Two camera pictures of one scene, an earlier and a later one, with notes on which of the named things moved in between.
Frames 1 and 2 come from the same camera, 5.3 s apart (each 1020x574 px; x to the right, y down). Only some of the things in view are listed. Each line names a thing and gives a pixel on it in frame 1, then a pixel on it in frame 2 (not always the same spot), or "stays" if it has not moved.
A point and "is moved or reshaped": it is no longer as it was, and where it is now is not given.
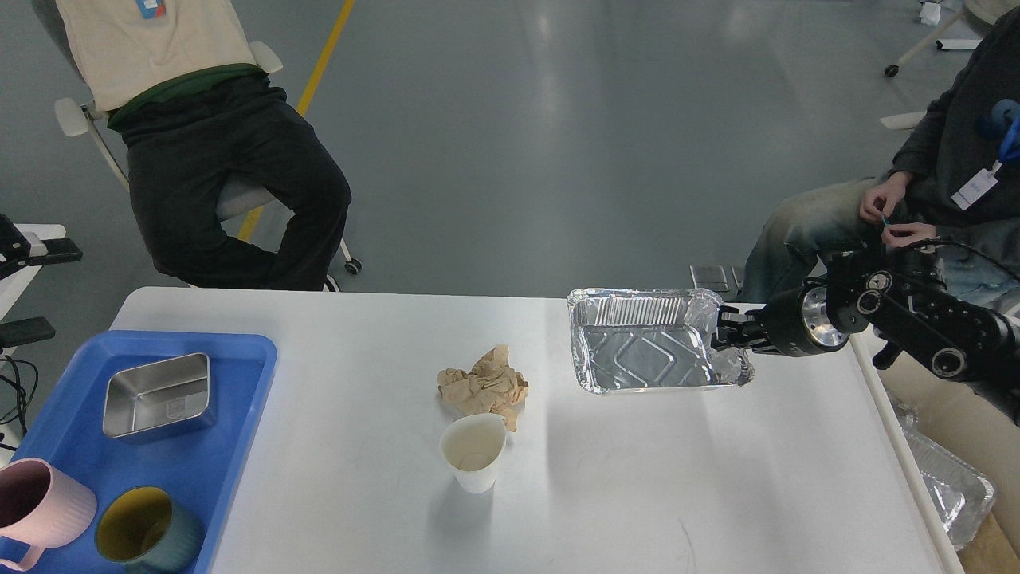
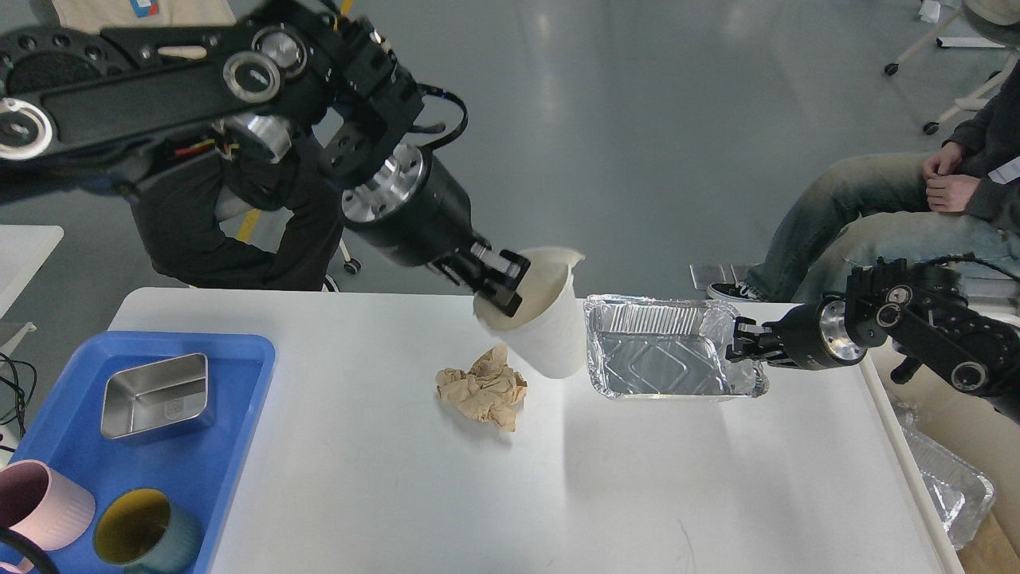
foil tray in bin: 963,494 stays
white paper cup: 472,446 → 547,331
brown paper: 492,387 stays
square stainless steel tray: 155,395 stays
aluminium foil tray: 627,340 is moved or reshaped
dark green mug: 142,529 stays
